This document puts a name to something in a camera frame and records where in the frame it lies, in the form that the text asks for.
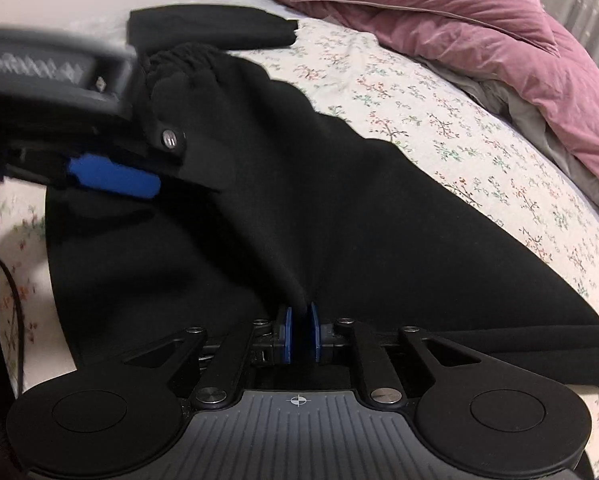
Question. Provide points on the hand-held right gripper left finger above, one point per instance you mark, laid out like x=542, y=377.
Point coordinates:
x=286, y=335

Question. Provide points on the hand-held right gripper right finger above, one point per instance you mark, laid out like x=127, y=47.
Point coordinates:
x=313, y=335

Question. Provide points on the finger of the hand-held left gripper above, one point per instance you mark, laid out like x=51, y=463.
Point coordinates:
x=114, y=177
x=168, y=139

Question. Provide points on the black pants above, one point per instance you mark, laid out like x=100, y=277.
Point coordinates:
x=329, y=210

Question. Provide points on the folded black garment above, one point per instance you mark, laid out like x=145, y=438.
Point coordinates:
x=209, y=27

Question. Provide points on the floral bed sheet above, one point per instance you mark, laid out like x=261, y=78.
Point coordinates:
x=429, y=125

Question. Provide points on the grey duvet lining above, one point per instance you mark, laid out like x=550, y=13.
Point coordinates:
x=534, y=125

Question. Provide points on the grey patterned curtain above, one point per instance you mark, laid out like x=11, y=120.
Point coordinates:
x=584, y=0

